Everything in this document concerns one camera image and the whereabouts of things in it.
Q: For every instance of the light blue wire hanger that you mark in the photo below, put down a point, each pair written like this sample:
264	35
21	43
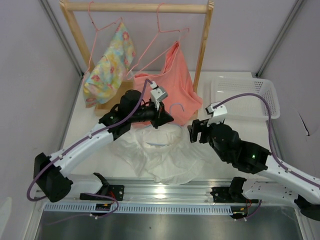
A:
175	112

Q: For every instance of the white plastic basket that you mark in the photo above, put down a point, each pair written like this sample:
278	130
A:
246	108

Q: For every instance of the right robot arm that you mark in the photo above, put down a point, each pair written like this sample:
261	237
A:
287	184

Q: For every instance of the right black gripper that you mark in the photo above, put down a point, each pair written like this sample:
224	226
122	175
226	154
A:
198	126

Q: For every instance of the salmon pink skirt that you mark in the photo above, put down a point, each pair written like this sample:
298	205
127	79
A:
175	78

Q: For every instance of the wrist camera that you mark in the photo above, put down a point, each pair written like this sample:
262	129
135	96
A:
217	114
157	94

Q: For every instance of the aluminium mounting rail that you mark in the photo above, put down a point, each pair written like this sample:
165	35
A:
142	190

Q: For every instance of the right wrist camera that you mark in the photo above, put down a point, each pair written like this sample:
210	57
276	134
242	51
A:
217	114

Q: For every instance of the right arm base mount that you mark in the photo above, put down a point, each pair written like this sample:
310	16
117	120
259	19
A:
232	193

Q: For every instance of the pink hanger with floral skirt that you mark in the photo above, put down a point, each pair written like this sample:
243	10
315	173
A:
93	47

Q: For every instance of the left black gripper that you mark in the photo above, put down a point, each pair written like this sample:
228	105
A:
161	116

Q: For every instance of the floral patterned skirt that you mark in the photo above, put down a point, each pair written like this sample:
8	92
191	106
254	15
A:
102	83

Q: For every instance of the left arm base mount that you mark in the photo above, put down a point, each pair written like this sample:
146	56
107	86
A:
113	191

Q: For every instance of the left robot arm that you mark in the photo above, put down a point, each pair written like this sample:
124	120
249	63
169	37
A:
51	172

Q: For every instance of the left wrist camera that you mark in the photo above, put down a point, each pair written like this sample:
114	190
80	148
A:
157	94

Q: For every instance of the pink hanger with salmon skirt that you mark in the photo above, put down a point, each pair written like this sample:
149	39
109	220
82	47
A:
154	50

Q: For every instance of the white slotted cable duct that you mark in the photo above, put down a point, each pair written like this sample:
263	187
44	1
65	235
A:
139	208

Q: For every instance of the white pleated skirt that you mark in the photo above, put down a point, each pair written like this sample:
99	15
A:
166	153

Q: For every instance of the wooden clothes rack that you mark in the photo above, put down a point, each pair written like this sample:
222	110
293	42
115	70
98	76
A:
68	8

